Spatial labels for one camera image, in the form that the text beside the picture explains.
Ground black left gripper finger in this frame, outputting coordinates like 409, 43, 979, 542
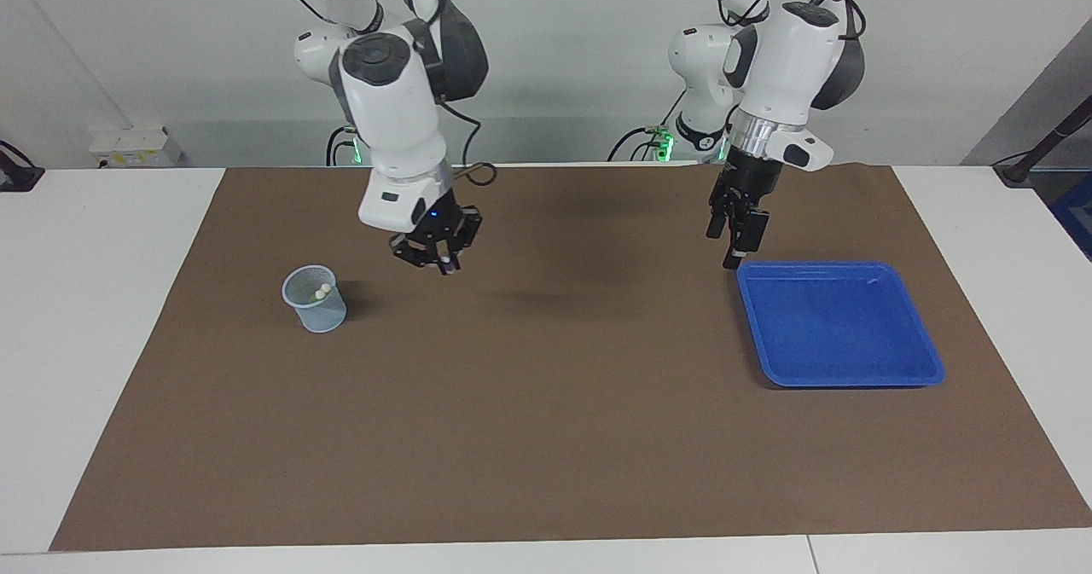
706, 188, 733, 241
723, 206, 771, 270

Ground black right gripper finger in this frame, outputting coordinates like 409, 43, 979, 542
439, 206, 484, 275
391, 231, 440, 270

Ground translucent plastic cup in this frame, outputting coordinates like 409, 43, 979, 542
282, 264, 348, 333

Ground blue plastic tray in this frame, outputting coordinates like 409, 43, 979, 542
736, 260, 946, 388

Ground brown table mat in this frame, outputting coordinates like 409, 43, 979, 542
49, 163, 1092, 552

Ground black tripod pole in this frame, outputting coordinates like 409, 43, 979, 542
992, 96, 1092, 188

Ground blue crate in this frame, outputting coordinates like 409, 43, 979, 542
1048, 173, 1092, 261

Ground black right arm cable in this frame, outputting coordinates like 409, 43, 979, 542
260, 0, 497, 188

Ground black left base cables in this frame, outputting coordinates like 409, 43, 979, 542
607, 88, 688, 163

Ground black base cables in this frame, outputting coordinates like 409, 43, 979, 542
327, 125, 359, 166
607, 88, 688, 163

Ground black right base cables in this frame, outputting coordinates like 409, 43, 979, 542
327, 125, 359, 166

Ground black clamp mount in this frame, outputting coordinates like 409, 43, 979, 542
0, 140, 45, 193

